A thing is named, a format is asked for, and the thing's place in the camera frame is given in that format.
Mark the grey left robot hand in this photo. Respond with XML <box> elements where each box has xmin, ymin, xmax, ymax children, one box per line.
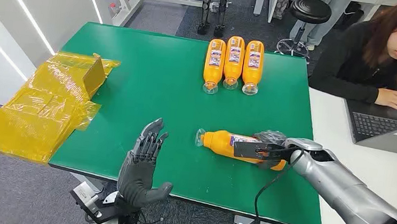
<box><xmin>115</xmin><ymin>115</ymin><xmax>179</xmax><ymax>211</ymax></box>

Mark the person's hand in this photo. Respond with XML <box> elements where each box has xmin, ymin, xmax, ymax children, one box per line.
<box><xmin>374</xmin><ymin>87</ymin><xmax>397</xmax><ymax>112</ymax></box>

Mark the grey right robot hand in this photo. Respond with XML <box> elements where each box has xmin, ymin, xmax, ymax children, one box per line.
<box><xmin>250</xmin><ymin>129</ymin><xmax>294</xmax><ymax>173</ymax></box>

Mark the orange juice bottle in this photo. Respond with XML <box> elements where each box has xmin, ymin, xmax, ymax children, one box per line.
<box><xmin>240</xmin><ymin>39</ymin><xmax>266</xmax><ymax>97</ymax></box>
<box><xmin>202</xmin><ymin>37</ymin><xmax>228</xmax><ymax>96</ymax></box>
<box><xmin>193</xmin><ymin>127</ymin><xmax>290</xmax><ymax>172</ymax></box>
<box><xmin>221</xmin><ymin>35</ymin><xmax>247</xmax><ymax>91</ymax></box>

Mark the grey laptop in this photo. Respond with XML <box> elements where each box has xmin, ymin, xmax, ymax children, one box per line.
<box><xmin>340</xmin><ymin>97</ymin><xmax>397</xmax><ymax>157</ymax></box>

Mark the person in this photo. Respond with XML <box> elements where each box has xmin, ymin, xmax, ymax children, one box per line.
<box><xmin>297</xmin><ymin>0</ymin><xmax>353</xmax><ymax>55</ymax></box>
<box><xmin>306</xmin><ymin>0</ymin><xmax>397</xmax><ymax>112</ymax></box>

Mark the white table foot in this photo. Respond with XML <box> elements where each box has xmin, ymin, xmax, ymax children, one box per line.
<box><xmin>234</xmin><ymin>214</ymin><xmax>256</xmax><ymax>224</ymax></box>

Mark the black bag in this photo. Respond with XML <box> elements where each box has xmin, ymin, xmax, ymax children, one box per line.
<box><xmin>334</xmin><ymin>0</ymin><xmax>367</xmax><ymax>33</ymax></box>

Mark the yellow wrapped cardboard box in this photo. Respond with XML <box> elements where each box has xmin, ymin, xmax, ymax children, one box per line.
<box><xmin>80</xmin><ymin>53</ymin><xmax>108</xmax><ymax>100</ymax></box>

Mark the black round stool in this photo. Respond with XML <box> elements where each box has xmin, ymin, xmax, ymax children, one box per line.
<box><xmin>274</xmin><ymin>0</ymin><xmax>333</xmax><ymax>61</ymax></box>

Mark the mottled grey bag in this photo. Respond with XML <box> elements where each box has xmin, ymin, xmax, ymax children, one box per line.
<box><xmin>272</xmin><ymin>0</ymin><xmax>290</xmax><ymax>21</ymax></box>

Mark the black robot leg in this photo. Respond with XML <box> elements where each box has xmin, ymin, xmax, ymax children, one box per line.
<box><xmin>196</xmin><ymin>0</ymin><xmax>214</xmax><ymax>36</ymax></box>
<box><xmin>213</xmin><ymin>0</ymin><xmax>234</xmax><ymax>39</ymax></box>

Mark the white desk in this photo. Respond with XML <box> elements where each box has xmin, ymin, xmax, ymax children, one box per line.
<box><xmin>253</xmin><ymin>0</ymin><xmax>281</xmax><ymax>24</ymax></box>

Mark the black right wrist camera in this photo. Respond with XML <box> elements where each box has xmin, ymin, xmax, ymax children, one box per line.
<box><xmin>232</xmin><ymin>139</ymin><xmax>272</xmax><ymax>161</ymax></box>

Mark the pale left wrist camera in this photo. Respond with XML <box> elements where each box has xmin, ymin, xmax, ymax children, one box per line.
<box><xmin>68</xmin><ymin>180</ymin><xmax>119</xmax><ymax>224</ymax></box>

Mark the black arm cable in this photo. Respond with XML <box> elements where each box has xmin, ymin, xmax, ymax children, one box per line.
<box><xmin>252</xmin><ymin>147</ymin><xmax>305</xmax><ymax>224</ymax></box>

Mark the white metal frame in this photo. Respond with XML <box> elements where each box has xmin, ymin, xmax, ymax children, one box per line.
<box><xmin>105</xmin><ymin>0</ymin><xmax>215</xmax><ymax>34</ymax></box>

